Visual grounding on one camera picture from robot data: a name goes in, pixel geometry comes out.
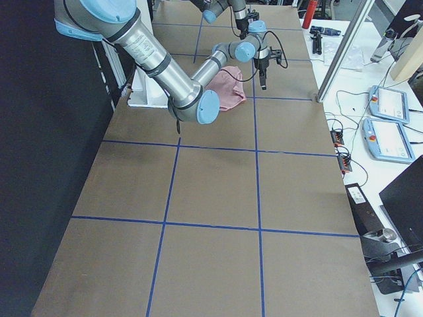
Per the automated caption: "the pink Snoopy t-shirt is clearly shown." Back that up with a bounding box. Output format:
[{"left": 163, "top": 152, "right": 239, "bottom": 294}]
[{"left": 207, "top": 66, "right": 247, "bottom": 112}]

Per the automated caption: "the black folded tripod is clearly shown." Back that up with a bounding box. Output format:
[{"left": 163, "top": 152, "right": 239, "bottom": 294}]
[{"left": 311, "top": 30, "right": 323, "bottom": 55}]

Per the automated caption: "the orange black connector block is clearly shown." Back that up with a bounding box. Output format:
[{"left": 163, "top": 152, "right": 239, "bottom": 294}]
[{"left": 330, "top": 129, "right": 344, "bottom": 147}]

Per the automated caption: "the blue teach pendant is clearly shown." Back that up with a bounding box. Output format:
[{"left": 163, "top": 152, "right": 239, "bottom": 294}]
[
  {"left": 362, "top": 118, "right": 416, "bottom": 164},
  {"left": 369, "top": 85, "right": 410, "bottom": 124}
]

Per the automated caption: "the far blue teach pendant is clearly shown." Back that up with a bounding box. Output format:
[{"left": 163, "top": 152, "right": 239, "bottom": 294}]
[{"left": 369, "top": 85, "right": 410, "bottom": 124}]

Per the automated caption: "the black monitor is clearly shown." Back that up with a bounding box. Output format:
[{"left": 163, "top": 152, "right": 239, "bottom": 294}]
[{"left": 379, "top": 157, "right": 423, "bottom": 245}]

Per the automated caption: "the white plastic sheet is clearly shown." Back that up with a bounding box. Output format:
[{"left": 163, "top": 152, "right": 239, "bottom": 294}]
[{"left": 322, "top": 39, "right": 366, "bottom": 72}]

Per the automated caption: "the blue folded umbrella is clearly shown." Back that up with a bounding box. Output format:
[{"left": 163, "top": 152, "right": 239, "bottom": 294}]
[{"left": 309, "top": 26, "right": 341, "bottom": 36}]

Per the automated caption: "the near blue teach pendant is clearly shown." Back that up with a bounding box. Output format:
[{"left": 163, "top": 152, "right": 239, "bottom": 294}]
[{"left": 362, "top": 118, "right": 416, "bottom": 164}]

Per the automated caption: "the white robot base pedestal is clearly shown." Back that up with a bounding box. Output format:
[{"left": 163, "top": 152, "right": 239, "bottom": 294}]
[{"left": 128, "top": 67, "right": 168, "bottom": 108}]

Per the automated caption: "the red bottle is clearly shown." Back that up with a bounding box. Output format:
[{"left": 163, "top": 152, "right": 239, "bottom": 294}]
[{"left": 302, "top": 0, "right": 318, "bottom": 29}]

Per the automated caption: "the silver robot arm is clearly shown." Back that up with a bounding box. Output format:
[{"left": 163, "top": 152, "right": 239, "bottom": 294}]
[
  {"left": 190, "top": 0, "right": 252, "bottom": 40},
  {"left": 54, "top": 1, "right": 270, "bottom": 124}
]

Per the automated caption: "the black box with label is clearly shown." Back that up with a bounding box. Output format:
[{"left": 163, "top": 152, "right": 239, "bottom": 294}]
[{"left": 345, "top": 183, "right": 384, "bottom": 236}]

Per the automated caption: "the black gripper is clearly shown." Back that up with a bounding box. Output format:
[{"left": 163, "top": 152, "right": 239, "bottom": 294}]
[
  {"left": 235, "top": 18, "right": 254, "bottom": 39},
  {"left": 253, "top": 57, "right": 269, "bottom": 90}
]

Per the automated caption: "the aluminium frame post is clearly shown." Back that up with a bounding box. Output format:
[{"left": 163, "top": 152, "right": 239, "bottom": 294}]
[{"left": 316, "top": 0, "right": 375, "bottom": 102}]

